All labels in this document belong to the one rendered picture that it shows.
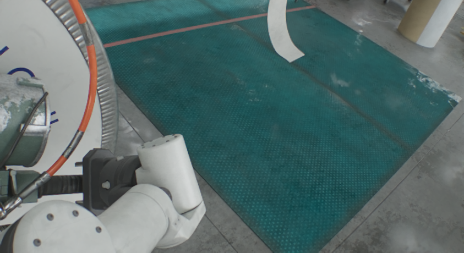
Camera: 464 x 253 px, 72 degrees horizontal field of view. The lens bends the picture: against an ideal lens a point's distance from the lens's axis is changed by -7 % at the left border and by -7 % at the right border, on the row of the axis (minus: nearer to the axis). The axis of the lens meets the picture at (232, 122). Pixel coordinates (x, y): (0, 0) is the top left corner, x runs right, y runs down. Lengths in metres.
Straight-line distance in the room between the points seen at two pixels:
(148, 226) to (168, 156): 0.12
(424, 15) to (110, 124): 4.18
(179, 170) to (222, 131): 1.58
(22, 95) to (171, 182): 0.25
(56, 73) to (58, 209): 0.48
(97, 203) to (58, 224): 0.36
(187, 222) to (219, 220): 1.20
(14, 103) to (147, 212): 0.27
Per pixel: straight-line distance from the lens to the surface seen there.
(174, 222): 0.41
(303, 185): 1.92
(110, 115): 0.83
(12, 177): 0.59
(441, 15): 4.65
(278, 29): 0.76
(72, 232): 0.25
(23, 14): 0.63
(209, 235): 1.59
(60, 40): 0.67
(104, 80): 0.76
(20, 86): 0.56
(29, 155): 0.57
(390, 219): 2.07
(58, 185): 0.64
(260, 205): 1.74
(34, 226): 0.24
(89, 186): 0.62
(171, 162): 0.45
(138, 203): 0.37
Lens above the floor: 1.35
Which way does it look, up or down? 40 degrees down
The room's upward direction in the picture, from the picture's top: 17 degrees clockwise
